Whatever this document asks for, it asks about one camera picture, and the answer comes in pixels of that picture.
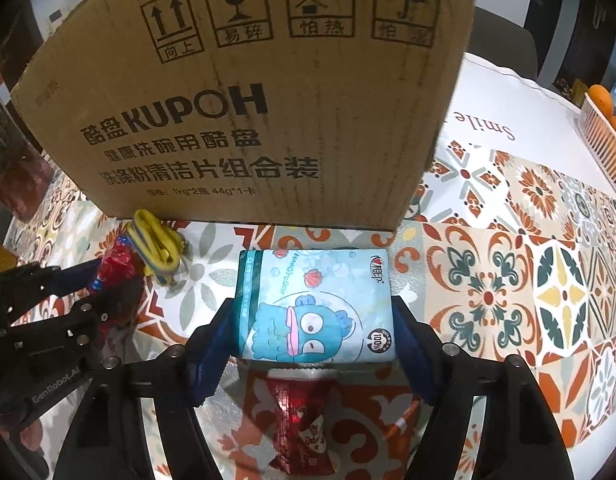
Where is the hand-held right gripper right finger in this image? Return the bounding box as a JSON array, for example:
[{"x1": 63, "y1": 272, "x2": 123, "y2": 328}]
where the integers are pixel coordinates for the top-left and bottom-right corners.
[{"x1": 390, "y1": 296, "x2": 574, "y2": 480}]

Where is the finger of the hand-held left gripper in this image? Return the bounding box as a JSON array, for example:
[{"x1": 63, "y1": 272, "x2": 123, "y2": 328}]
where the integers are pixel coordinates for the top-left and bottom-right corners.
[
  {"x1": 63, "y1": 277, "x2": 145, "y2": 361},
  {"x1": 0, "y1": 264, "x2": 106, "y2": 328}
]

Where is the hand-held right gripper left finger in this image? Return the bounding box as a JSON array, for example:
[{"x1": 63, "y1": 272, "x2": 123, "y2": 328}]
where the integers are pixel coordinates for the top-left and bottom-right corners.
[{"x1": 58, "y1": 297, "x2": 239, "y2": 480}]

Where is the red pink candy packet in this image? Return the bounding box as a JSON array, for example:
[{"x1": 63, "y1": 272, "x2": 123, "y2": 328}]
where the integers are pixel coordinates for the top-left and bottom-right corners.
[{"x1": 88, "y1": 235, "x2": 139, "y2": 297}]

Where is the blue cartoon tissue pack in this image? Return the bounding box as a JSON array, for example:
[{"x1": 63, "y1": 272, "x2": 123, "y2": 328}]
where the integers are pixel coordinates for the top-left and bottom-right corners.
[{"x1": 234, "y1": 247, "x2": 398, "y2": 367}]

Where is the brown cardboard box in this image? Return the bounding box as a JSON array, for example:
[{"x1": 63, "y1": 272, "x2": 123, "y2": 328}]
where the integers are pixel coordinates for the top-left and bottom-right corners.
[{"x1": 12, "y1": 0, "x2": 481, "y2": 233}]

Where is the woven wicker basket with lid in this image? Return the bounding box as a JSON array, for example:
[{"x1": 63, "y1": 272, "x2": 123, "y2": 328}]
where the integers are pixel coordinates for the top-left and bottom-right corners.
[{"x1": 0, "y1": 240, "x2": 19, "y2": 277}]

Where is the yellow blue striped cloth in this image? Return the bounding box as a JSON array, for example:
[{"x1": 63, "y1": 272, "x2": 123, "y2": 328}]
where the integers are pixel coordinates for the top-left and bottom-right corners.
[{"x1": 127, "y1": 209, "x2": 185, "y2": 286}]

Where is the glass vase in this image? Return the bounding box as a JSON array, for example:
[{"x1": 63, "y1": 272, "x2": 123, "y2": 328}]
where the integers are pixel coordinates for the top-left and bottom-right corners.
[{"x1": 0, "y1": 150, "x2": 56, "y2": 222}]

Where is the white tile pattern tablecloth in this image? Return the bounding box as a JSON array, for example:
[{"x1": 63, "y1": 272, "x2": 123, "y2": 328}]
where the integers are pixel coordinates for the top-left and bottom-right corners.
[{"x1": 0, "y1": 50, "x2": 616, "y2": 480}]

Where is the red foil snack packet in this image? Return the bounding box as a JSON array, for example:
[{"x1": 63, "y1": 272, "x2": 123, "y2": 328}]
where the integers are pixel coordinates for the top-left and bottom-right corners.
[{"x1": 265, "y1": 366, "x2": 340, "y2": 476}]

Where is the white plastic fruit basket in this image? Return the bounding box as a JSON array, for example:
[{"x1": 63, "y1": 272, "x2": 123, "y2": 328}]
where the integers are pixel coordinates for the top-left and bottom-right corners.
[{"x1": 579, "y1": 91, "x2": 616, "y2": 211}]

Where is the pile of oranges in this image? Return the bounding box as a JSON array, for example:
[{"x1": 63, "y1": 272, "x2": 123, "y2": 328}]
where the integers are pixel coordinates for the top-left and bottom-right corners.
[{"x1": 585, "y1": 84, "x2": 616, "y2": 146}]

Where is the grey dining chair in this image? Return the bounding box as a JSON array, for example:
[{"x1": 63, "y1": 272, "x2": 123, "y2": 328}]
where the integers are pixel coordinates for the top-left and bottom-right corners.
[{"x1": 470, "y1": 7, "x2": 539, "y2": 81}]

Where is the dark wardrobe with handles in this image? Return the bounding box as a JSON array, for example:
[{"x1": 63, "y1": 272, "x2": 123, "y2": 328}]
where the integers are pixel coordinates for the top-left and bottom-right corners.
[{"x1": 530, "y1": 0, "x2": 616, "y2": 86}]

